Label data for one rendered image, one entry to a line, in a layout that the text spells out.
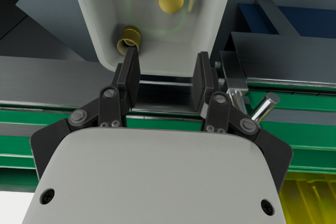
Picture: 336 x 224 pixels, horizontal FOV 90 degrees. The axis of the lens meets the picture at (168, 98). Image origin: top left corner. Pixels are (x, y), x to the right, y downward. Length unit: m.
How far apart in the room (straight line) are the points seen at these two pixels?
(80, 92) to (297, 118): 0.36
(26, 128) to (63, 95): 0.08
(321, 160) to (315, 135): 0.10
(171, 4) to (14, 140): 0.33
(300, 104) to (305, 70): 0.06
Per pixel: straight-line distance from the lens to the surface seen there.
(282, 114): 0.27
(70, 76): 0.41
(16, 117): 0.41
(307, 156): 0.36
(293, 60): 0.34
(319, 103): 0.32
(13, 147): 0.38
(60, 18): 0.62
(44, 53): 0.89
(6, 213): 0.54
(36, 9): 0.64
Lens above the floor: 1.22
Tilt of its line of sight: 38 degrees down
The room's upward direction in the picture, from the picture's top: 177 degrees counter-clockwise
